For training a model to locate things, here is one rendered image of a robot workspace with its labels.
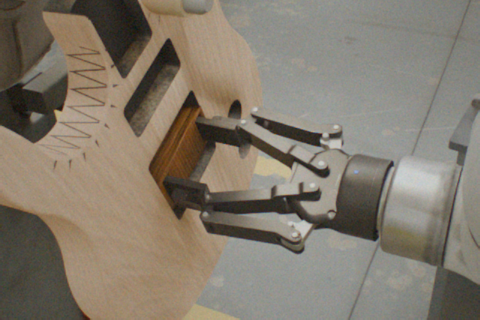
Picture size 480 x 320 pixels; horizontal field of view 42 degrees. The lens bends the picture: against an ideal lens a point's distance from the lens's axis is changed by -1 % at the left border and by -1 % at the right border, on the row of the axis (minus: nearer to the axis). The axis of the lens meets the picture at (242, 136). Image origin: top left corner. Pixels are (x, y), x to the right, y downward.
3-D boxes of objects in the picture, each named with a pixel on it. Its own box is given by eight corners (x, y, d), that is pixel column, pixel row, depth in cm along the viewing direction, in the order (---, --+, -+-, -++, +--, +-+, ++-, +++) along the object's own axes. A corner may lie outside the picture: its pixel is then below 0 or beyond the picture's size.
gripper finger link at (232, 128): (234, 130, 62) (237, 124, 63) (173, 117, 65) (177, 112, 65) (240, 148, 65) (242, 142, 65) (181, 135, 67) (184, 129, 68)
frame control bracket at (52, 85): (27, 111, 86) (19, 87, 84) (105, 49, 100) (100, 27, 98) (49, 116, 85) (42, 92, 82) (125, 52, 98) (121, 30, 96)
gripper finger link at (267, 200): (322, 200, 59) (323, 213, 59) (208, 210, 61) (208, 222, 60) (318, 177, 56) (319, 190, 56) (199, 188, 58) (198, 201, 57)
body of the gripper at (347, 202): (376, 261, 56) (280, 237, 60) (398, 186, 61) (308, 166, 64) (373, 219, 51) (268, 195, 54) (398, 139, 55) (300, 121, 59)
